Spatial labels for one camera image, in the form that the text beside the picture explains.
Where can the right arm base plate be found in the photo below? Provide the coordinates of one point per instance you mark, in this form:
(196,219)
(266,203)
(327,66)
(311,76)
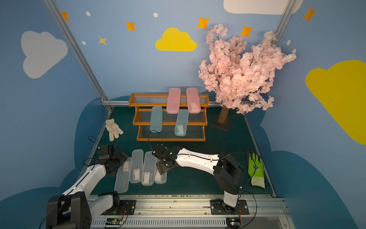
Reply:
(218,207)

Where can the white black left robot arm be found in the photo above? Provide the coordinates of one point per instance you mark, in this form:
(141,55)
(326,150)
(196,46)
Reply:
(71,210)

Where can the right circuit board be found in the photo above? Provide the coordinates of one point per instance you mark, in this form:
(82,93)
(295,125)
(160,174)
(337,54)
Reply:
(233,223)

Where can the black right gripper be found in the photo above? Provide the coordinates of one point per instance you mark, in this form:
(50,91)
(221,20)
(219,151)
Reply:
(160,159)

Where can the green black work glove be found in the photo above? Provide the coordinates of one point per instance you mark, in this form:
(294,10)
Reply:
(256,170)

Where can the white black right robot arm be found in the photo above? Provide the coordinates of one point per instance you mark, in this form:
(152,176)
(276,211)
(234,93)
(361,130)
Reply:
(225,168)

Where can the aluminium front rail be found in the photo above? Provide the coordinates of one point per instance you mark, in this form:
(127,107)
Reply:
(193,212)

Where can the beige knit work glove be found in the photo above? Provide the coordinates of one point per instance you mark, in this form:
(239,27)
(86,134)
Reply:
(113,129)

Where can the pink blossom artificial tree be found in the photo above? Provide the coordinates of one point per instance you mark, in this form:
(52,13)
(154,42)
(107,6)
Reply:
(239,78)

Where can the light blue pencil case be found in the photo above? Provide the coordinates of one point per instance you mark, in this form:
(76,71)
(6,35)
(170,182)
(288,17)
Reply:
(156,119)
(181,123)

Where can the orange three-tier shelf rack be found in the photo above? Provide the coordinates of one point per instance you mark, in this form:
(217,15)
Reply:
(144,103)

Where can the left green circuit board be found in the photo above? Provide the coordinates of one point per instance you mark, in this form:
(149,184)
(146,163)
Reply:
(113,222)

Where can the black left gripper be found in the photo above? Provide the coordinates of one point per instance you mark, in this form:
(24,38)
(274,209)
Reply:
(121,156)

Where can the clear pencil case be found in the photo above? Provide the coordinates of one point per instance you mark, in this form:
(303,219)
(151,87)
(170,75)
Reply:
(136,167)
(149,169)
(122,177)
(160,179)

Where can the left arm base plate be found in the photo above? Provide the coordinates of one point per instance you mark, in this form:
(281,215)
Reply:
(126,207)

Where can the pink pencil case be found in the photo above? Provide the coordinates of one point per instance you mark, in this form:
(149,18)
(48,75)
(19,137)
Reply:
(173,101)
(193,100)

